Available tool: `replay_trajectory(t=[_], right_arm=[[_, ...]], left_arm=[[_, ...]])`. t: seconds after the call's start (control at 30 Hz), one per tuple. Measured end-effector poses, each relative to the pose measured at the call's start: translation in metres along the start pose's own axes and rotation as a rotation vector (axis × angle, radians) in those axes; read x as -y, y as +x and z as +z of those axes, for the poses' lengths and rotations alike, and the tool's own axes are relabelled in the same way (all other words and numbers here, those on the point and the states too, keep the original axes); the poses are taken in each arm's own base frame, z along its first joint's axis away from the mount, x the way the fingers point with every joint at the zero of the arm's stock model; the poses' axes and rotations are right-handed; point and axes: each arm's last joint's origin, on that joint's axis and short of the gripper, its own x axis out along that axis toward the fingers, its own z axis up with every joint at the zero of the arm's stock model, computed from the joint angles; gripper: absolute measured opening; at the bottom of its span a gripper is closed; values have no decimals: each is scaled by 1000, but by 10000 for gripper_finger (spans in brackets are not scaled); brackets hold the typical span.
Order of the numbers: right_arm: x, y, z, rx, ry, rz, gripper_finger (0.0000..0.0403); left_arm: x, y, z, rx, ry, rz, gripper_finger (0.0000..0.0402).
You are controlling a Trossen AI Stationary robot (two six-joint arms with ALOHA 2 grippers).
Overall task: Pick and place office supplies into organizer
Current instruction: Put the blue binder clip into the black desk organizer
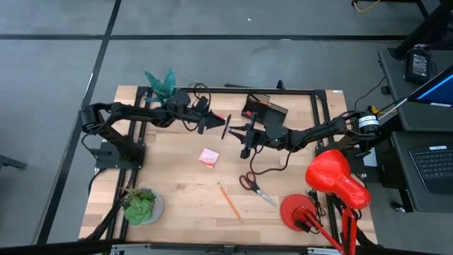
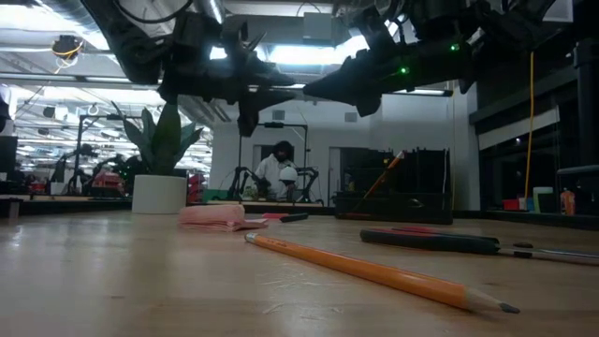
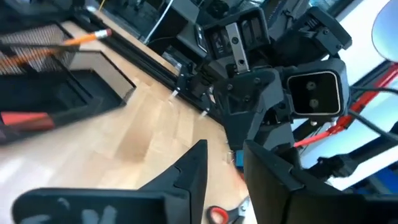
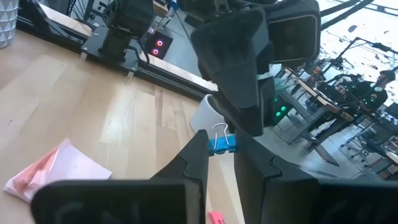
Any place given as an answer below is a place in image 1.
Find black laptop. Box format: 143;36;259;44
408;143;453;195

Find red desk lamp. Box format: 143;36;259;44
279;149;372;255

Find yellow cable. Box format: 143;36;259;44
351;0;382;13

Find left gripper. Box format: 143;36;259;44
189;96;227;135

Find black lamp cable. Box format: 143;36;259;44
308;189;326;217

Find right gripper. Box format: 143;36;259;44
228;113;273;159

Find snake plant in white pot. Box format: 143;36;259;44
144;68;180;106

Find black background desk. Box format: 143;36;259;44
389;0;453;60

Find black pen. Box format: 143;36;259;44
221;113;232;141

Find computer monitor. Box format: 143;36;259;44
406;65;453;108

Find black crossbar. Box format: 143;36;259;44
0;239;453;255

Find black mesh desk organizer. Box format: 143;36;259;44
241;92;289;131

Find pink sticky note pad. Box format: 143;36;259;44
197;147;220;169

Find black power adapter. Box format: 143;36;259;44
404;44;433;86

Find succulent in patterned pot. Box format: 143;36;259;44
121;186;165;227

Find red and black scissors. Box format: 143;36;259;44
239;171;278;208

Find dark grey side desk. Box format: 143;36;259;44
377;45;453;213

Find grey floor stand foot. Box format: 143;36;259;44
0;154;28;170

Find black aluminium table frame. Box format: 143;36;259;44
84;86;378;249

